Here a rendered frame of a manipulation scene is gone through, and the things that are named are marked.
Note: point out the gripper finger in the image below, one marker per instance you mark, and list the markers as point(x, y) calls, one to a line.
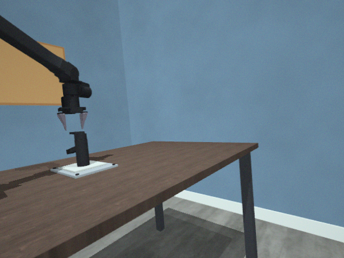
point(62, 119)
point(82, 120)

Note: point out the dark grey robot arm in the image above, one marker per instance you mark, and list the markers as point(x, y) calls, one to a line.
point(61, 68)

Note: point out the white rectangular mounting plate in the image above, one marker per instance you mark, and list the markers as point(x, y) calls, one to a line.
point(86, 172)

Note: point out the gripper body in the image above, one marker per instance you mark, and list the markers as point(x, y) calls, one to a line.
point(71, 104)

